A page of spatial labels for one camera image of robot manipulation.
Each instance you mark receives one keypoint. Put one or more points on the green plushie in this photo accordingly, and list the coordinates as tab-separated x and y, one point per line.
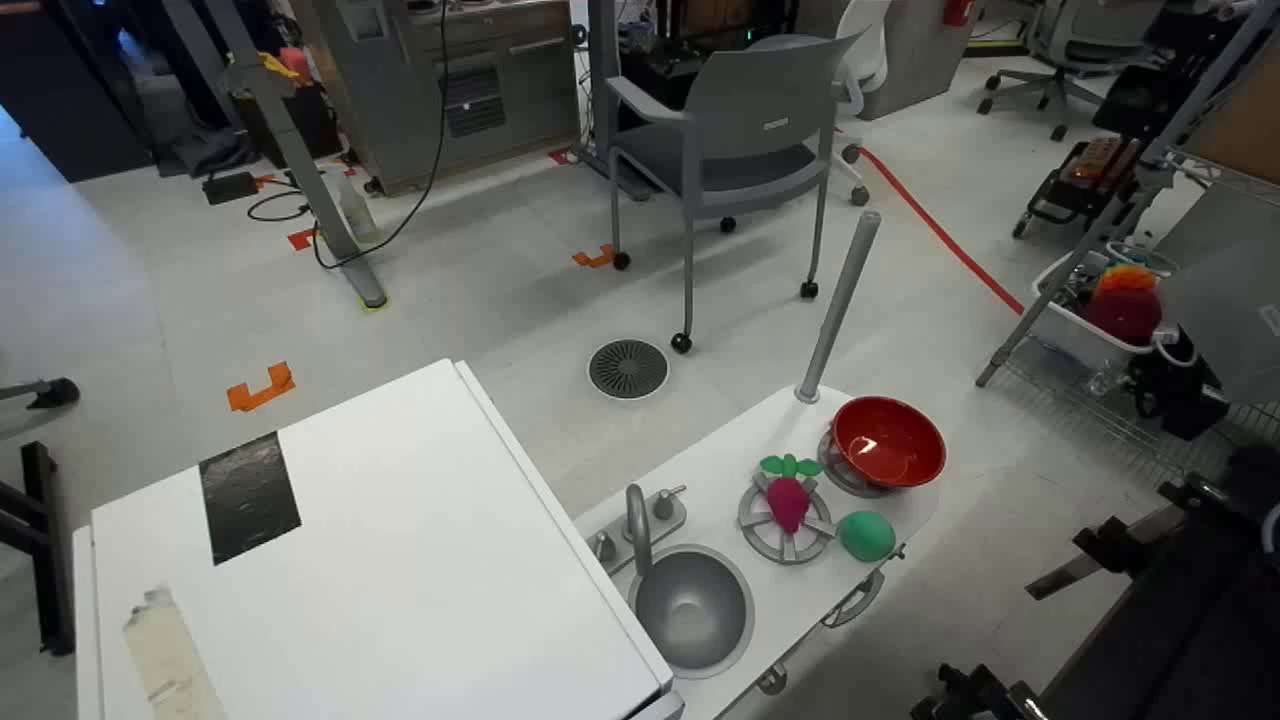
869	537

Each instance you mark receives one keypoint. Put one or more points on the red radish plushie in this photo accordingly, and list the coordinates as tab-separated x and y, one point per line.
787	484

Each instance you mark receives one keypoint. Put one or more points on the red bowl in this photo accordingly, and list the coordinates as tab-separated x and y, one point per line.
890	441

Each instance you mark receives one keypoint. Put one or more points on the round floor drain cover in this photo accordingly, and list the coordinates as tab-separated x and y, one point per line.
628	369

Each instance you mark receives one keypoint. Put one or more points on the grey toy faucet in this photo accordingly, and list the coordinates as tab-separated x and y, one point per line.
637	525

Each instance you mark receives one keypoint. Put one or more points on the grey toy stove burner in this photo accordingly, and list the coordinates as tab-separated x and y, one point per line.
810	543

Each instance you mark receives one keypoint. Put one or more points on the white toy kitchen counter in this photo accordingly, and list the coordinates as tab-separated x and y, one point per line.
700	492

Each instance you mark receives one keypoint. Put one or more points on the grey toy sink basin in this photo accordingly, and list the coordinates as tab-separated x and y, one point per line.
692	608

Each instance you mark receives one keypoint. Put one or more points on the grey chair on casters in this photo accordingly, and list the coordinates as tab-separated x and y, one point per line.
748	133

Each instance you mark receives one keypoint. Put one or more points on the white cabinet top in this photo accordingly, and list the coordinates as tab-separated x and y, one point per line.
430	578

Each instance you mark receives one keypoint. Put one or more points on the grey metal cabinet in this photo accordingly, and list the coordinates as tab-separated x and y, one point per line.
443	84

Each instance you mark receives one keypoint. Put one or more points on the white bin with toys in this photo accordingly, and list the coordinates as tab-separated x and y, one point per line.
1104	310

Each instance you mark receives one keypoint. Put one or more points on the grey metal stand leg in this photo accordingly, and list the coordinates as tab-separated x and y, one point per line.
245	73

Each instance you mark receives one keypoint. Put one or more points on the black office chair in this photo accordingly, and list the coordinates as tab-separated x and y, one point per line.
1071	45

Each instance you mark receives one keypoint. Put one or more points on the black equipment at right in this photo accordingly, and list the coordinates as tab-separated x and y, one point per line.
1194	637

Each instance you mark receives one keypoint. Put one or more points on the black tripod at left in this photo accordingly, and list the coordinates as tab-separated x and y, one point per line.
29	525

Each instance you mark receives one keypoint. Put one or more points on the grey upright post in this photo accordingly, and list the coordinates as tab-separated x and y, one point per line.
838	306

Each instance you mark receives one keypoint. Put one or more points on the orange floor tape bracket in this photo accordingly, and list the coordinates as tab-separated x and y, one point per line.
249	396

